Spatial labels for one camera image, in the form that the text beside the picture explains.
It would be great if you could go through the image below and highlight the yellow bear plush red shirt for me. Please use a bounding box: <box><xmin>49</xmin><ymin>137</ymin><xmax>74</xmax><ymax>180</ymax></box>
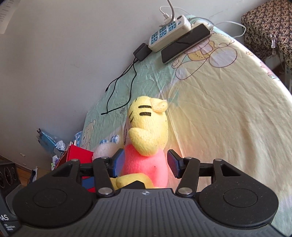
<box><xmin>115</xmin><ymin>96</ymin><xmax>170</xmax><ymax>189</ymax></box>

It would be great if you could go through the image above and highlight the white power strip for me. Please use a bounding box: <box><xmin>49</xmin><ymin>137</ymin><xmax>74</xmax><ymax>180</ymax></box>
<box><xmin>148</xmin><ymin>15</ymin><xmax>191</xmax><ymax>52</ymax></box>

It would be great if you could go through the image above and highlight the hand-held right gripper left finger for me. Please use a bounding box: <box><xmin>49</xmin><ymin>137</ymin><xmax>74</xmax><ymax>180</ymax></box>
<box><xmin>49</xmin><ymin>148</ymin><xmax>126</xmax><ymax>197</ymax></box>

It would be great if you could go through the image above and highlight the pink plush toy blue bow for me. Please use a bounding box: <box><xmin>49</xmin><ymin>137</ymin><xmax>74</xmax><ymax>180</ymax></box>
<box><xmin>93</xmin><ymin>142</ymin><xmax>125</xmax><ymax>160</ymax></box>

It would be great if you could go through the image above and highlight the black smartphone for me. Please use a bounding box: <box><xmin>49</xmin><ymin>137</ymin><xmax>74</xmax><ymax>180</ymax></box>
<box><xmin>161</xmin><ymin>23</ymin><xmax>211</xmax><ymax>64</ymax></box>

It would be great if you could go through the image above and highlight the blue plastic bag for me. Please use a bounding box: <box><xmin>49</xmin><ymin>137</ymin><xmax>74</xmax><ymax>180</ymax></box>
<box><xmin>36</xmin><ymin>129</ymin><xmax>69</xmax><ymax>156</ymax></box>

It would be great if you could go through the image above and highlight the white usb cable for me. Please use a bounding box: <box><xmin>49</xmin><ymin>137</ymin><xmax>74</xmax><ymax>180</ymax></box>
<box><xmin>159</xmin><ymin>6</ymin><xmax>247</xmax><ymax>39</ymax></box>

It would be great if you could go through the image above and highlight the grey power cord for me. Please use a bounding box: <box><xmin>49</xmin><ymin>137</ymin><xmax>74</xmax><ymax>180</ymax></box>
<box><xmin>166</xmin><ymin>0</ymin><xmax>176</xmax><ymax>21</ymax></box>

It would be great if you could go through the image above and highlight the white printed paper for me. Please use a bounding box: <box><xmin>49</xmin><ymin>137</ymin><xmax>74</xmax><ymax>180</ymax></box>
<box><xmin>0</xmin><ymin>0</ymin><xmax>18</xmax><ymax>34</ymax></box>

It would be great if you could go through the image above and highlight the black charger adapter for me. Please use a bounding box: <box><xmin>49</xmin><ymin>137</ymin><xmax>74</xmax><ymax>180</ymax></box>
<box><xmin>133</xmin><ymin>43</ymin><xmax>151</xmax><ymax>61</ymax></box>

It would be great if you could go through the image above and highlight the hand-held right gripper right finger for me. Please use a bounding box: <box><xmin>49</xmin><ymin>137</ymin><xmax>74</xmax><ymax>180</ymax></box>
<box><xmin>167</xmin><ymin>149</ymin><xmax>242</xmax><ymax>197</ymax></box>

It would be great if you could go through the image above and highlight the red cardboard box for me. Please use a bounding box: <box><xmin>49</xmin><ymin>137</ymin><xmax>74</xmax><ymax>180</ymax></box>
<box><xmin>53</xmin><ymin>145</ymin><xmax>95</xmax><ymax>192</ymax></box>

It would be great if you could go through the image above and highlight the black charger cable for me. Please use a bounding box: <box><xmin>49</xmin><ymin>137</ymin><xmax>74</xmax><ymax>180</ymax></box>
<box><xmin>101</xmin><ymin>58</ymin><xmax>138</xmax><ymax>115</ymax></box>

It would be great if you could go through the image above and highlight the brown floral patterned cloth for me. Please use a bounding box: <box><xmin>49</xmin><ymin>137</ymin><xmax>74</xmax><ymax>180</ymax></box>
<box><xmin>241</xmin><ymin>0</ymin><xmax>292</xmax><ymax>63</ymax></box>

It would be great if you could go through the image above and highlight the blue white packet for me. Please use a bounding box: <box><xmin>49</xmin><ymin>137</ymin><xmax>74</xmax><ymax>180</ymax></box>
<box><xmin>74</xmin><ymin>131</ymin><xmax>84</xmax><ymax>147</ymax></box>

